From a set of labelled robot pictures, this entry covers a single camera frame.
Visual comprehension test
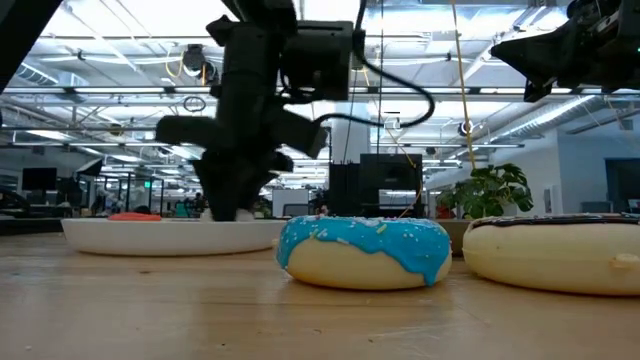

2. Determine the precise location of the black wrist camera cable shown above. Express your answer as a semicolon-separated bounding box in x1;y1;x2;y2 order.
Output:
312;0;438;129

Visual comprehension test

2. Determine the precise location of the red iced donut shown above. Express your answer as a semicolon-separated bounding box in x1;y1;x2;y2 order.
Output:
106;211;163;223

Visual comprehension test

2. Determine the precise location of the black aluminium table frame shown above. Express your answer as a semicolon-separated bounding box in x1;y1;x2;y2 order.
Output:
0;215;64;237

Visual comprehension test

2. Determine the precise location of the green potted plant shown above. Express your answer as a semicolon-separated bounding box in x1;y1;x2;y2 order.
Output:
435;163;535;257

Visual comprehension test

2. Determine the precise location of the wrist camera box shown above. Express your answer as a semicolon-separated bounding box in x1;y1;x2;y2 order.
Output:
282;19;356;103
562;0;629;34

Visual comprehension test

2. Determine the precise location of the black ceiling cable reel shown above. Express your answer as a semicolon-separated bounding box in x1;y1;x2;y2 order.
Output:
180;43;220;87

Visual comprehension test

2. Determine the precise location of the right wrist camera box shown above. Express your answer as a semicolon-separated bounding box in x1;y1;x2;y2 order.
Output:
562;0;629;34

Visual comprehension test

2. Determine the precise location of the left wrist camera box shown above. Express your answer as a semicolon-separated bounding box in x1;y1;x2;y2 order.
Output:
282;19;356;103

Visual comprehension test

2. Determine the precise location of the black power cable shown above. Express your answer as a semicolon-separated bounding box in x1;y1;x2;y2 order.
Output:
376;0;386;157

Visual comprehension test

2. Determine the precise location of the large blue iced donut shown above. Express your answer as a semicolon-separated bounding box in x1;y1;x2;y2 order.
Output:
274;215;454;293

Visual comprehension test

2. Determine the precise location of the yellow cable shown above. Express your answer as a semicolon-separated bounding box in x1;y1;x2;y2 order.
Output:
450;0;478;173

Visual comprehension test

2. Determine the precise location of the dark computer monitor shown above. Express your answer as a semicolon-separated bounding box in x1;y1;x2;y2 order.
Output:
21;167;59;192

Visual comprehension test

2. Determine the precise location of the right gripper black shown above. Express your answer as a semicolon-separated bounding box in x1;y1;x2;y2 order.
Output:
489;7;640;104

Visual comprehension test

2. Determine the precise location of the chocolate iced donut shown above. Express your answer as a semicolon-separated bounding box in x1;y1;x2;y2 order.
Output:
461;213;640;298

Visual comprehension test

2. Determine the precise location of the white round plate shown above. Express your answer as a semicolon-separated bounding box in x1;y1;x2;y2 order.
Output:
60;218;287;258

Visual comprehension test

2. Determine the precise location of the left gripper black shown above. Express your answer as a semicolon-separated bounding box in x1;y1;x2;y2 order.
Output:
154;13;330;223

